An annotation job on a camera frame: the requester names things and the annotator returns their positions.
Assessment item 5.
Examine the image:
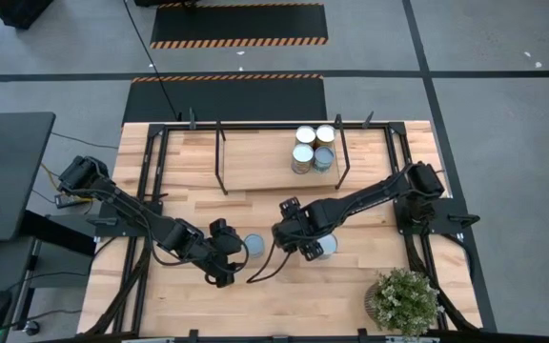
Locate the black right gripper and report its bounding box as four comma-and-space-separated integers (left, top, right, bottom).
271, 196, 324, 263

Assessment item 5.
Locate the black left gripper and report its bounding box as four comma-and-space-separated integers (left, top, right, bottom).
201, 217, 250, 289

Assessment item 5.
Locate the orange pineapple tin can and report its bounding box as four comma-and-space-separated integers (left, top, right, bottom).
315, 232, 339, 261

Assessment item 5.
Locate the green chicken tin can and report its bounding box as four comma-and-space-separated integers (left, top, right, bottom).
243, 232, 267, 259

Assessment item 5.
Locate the peaches tin can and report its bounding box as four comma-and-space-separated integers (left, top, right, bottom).
291, 143, 315, 175

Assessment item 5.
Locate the mixed vegetables tin can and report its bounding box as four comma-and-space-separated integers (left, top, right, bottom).
313, 145, 336, 174

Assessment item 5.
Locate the blue-labelled tin can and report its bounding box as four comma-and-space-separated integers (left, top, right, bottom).
295, 125, 317, 147

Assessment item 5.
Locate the orange-labelled tin can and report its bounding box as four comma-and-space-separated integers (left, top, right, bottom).
315, 124, 337, 148

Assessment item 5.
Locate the green potted plant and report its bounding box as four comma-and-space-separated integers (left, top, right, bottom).
363, 268, 446, 338

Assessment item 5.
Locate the black hazard-striped floor mat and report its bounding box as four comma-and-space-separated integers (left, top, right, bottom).
121, 73, 328, 126
149, 2, 329, 50

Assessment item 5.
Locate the small black hub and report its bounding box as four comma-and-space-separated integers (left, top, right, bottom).
54, 193, 81, 210

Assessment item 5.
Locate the black box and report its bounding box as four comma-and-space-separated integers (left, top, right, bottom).
0, 0, 55, 30

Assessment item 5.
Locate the black dangling gripper cable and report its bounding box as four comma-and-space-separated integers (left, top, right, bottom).
245, 240, 293, 285

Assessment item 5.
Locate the wooden shelf black metal frame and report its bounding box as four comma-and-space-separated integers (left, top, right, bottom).
213, 113, 352, 196

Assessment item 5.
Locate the black cable bundle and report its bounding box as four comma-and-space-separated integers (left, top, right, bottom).
405, 233, 483, 333
83, 236, 154, 335

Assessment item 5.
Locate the black metal table frame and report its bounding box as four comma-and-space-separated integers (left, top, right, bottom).
76, 108, 498, 343

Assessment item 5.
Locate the black hanging cable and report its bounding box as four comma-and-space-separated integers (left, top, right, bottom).
122, 0, 183, 121

